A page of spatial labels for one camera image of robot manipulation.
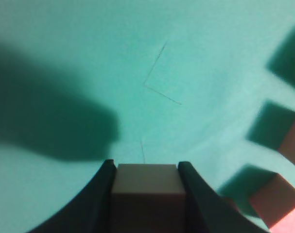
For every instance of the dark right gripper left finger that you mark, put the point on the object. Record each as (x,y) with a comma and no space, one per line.
(88,211)

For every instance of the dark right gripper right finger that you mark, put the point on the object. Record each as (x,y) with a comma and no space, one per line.
(206,211)

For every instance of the green cloth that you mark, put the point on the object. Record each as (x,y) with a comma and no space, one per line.
(139,81)

